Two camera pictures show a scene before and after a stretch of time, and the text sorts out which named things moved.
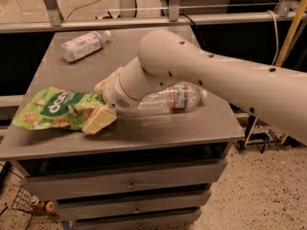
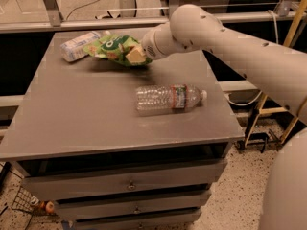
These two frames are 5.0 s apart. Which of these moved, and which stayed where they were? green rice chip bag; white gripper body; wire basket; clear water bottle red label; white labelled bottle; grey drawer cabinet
Moved: white gripper body; green rice chip bag
Stayed: white labelled bottle; grey drawer cabinet; wire basket; clear water bottle red label
